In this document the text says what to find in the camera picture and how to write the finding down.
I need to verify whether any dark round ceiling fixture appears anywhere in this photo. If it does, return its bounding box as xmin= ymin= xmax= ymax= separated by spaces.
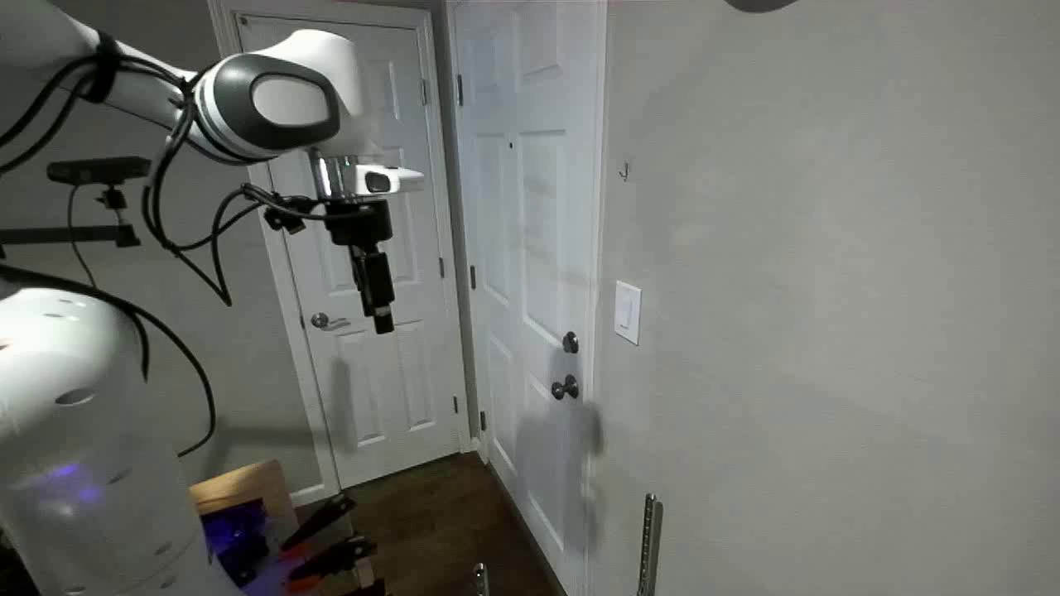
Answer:
xmin=723 ymin=0 xmax=801 ymax=17

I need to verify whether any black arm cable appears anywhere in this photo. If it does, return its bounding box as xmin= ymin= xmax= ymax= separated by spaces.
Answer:
xmin=0 ymin=30 xmax=335 ymax=459

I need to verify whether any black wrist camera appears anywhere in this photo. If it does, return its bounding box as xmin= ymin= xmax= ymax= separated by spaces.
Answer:
xmin=261 ymin=199 xmax=312 ymax=240

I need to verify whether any slotted metal wall rail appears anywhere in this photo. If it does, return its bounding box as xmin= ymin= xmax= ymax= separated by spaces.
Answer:
xmin=635 ymin=493 xmax=667 ymax=596

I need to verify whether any cardboard box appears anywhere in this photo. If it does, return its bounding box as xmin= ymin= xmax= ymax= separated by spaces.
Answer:
xmin=185 ymin=456 xmax=297 ymax=558

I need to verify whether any white panel door black knob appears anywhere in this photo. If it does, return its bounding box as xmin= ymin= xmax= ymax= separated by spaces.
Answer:
xmin=449 ymin=0 xmax=611 ymax=593

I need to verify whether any white panel door silver handle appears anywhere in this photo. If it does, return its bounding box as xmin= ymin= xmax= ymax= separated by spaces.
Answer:
xmin=225 ymin=7 xmax=473 ymax=493

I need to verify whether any black device with blue light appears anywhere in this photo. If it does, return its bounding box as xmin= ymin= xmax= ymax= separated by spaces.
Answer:
xmin=204 ymin=499 xmax=276 ymax=588

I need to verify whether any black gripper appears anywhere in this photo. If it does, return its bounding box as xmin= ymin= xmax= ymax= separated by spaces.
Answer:
xmin=325 ymin=197 xmax=401 ymax=339

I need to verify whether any black camera on stand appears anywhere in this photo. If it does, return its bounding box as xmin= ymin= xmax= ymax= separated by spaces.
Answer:
xmin=0 ymin=154 xmax=155 ymax=253

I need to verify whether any red black clamp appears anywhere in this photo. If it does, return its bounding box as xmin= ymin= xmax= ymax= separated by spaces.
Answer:
xmin=290 ymin=530 xmax=380 ymax=589
xmin=280 ymin=490 xmax=363 ymax=558

